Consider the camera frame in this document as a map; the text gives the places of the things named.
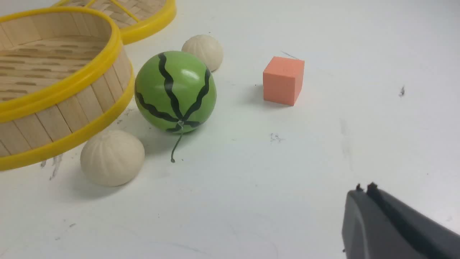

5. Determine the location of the green toy watermelon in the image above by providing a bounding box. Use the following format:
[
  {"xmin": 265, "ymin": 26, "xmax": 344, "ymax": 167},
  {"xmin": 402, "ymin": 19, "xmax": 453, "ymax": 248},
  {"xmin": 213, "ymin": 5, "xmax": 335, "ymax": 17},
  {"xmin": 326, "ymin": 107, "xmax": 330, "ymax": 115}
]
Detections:
[{"xmin": 134, "ymin": 51, "xmax": 217, "ymax": 163}]

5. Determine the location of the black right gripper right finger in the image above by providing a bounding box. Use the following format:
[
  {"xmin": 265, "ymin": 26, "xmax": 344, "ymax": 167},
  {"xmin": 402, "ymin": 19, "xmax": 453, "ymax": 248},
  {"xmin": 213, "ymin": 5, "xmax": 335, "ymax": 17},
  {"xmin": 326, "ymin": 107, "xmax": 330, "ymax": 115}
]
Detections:
[{"xmin": 366, "ymin": 182, "xmax": 459, "ymax": 259}]

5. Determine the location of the orange foam cube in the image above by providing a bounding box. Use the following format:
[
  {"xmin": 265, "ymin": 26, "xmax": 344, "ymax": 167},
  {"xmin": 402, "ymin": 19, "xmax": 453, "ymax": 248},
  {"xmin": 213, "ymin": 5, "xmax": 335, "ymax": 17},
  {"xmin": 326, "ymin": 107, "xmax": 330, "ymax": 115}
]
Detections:
[{"xmin": 263, "ymin": 56, "xmax": 305, "ymax": 106}]

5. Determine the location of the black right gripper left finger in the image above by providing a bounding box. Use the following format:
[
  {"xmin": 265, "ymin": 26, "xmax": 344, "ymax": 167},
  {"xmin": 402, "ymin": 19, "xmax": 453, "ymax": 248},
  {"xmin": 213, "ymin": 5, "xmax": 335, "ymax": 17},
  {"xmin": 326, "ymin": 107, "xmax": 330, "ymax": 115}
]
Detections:
[{"xmin": 342, "ymin": 184, "xmax": 426, "ymax": 259}]

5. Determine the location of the bamboo steamer lid yellow rim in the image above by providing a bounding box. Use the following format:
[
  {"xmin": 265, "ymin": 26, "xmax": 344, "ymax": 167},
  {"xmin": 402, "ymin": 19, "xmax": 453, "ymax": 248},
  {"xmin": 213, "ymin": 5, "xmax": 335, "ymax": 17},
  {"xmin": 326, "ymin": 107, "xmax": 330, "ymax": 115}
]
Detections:
[{"xmin": 53, "ymin": 0, "xmax": 177, "ymax": 45}]

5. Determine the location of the white bun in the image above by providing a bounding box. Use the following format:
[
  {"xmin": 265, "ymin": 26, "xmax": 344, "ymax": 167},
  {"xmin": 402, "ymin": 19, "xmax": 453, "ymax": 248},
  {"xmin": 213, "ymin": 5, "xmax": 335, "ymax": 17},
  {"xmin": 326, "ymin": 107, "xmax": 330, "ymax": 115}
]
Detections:
[
  {"xmin": 182, "ymin": 35, "xmax": 224, "ymax": 72},
  {"xmin": 79, "ymin": 130, "xmax": 145, "ymax": 187}
]

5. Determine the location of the bamboo steamer tray yellow rim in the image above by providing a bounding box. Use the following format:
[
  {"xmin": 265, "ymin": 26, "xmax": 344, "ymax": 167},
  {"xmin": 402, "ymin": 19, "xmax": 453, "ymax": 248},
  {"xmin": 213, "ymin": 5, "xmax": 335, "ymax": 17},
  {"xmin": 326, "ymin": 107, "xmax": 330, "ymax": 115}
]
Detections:
[{"xmin": 0, "ymin": 6, "xmax": 134, "ymax": 171}]

